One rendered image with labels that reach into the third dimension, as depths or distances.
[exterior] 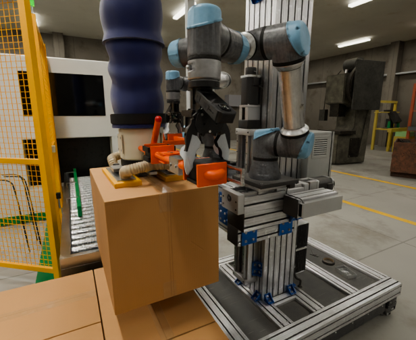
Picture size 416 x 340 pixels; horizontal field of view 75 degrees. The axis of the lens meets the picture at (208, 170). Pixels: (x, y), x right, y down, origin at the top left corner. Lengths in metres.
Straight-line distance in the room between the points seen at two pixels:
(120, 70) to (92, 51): 10.46
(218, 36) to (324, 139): 1.18
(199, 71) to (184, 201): 0.49
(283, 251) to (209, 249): 0.77
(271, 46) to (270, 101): 0.47
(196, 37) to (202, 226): 0.65
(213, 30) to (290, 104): 0.57
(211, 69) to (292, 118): 0.59
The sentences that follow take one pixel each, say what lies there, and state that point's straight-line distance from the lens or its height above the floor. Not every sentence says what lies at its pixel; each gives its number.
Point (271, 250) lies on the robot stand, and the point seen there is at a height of 0.55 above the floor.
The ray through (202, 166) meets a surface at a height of 1.23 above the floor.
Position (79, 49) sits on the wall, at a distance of 11.53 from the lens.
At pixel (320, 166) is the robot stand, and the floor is 1.03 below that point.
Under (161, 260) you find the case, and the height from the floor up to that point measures 0.83.
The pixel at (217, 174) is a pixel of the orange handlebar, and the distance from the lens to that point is 0.58.
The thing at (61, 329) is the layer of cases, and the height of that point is 0.54.
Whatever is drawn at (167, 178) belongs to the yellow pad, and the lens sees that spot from 1.07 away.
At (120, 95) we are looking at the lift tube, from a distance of 1.11.
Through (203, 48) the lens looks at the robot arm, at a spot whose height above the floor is 1.47.
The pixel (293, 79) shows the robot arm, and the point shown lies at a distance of 1.08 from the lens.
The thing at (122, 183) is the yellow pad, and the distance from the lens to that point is 1.02.
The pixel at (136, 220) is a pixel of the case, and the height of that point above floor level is 0.99.
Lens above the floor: 1.34
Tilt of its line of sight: 12 degrees down
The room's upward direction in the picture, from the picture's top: straight up
